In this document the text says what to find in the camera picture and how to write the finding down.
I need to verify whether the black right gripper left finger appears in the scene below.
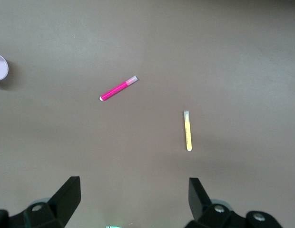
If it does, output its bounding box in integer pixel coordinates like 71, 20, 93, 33
0, 176, 81, 228

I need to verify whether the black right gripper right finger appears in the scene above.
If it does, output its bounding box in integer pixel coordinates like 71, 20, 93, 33
184, 177, 281, 228

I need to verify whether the pink highlighter pen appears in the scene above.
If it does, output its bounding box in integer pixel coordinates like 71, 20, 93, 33
99, 75, 138, 102

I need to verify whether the yellow highlighter pen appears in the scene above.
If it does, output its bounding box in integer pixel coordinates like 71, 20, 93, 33
183, 111, 193, 152

